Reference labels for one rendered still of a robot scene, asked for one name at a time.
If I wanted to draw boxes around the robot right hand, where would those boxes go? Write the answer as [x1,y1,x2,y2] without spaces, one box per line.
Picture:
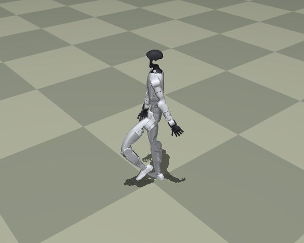
[137,104,148,121]

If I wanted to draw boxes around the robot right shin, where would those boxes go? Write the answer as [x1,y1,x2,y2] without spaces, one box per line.
[150,141,162,175]

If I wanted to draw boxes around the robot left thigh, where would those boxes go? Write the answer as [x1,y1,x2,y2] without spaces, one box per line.
[121,117,156,155]

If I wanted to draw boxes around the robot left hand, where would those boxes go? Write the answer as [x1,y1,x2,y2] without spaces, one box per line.
[168,120,184,137]

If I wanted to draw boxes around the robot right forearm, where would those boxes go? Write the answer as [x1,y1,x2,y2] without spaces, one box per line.
[144,92,150,109]

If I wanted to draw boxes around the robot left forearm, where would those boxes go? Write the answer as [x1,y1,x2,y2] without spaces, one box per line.
[158,102,175,126]

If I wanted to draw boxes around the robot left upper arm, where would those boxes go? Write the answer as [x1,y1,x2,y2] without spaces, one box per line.
[150,76,166,107]

